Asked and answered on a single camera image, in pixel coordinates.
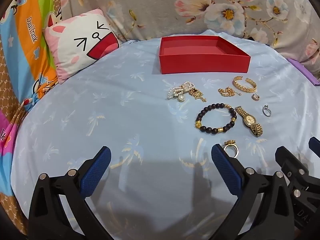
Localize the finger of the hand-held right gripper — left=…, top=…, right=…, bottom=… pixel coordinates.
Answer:
left=309, top=137, right=320, bottom=157
left=275, top=147, right=320, bottom=198

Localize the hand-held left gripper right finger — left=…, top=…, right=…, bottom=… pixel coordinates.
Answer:
left=211, top=144, right=300, bottom=240

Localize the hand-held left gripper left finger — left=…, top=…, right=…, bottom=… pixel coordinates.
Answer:
left=28, top=146, right=112, bottom=240

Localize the gold flower ring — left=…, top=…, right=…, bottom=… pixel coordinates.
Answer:
left=223, top=140, right=240, bottom=157

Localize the gold wristwatch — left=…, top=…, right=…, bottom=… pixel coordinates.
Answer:
left=235, top=106, right=263, bottom=137

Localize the dark beaded bracelet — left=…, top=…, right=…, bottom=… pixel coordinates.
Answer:
left=195, top=103, right=237, bottom=135

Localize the gold chain bracelet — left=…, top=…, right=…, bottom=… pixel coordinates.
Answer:
left=218, top=86, right=242, bottom=97

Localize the gold cuff bangle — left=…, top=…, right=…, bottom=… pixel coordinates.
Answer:
left=233, top=76, right=258, bottom=94

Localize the pearl bracelet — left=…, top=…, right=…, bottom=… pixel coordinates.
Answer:
left=167, top=81, right=192, bottom=103

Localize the red cardboard box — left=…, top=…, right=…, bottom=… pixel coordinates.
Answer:
left=159, top=36, right=251, bottom=75

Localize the light blue palm print sheet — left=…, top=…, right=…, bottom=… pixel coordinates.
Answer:
left=11, top=29, right=320, bottom=240

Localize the purple flat object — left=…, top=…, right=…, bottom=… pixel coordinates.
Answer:
left=286, top=57, right=320, bottom=87

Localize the brown patterned cloth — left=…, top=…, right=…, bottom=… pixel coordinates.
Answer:
left=0, top=55, right=29, bottom=235

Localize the cat face pillow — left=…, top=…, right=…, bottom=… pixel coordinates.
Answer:
left=43, top=9, right=120, bottom=85

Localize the colourful cartoon blanket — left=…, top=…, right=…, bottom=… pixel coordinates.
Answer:
left=0, top=0, right=62, bottom=195

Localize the grey floral blanket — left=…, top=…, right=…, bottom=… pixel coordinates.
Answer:
left=54, top=0, right=320, bottom=78

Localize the gold chain necklace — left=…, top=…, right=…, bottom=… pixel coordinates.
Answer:
left=189, top=87, right=207, bottom=103

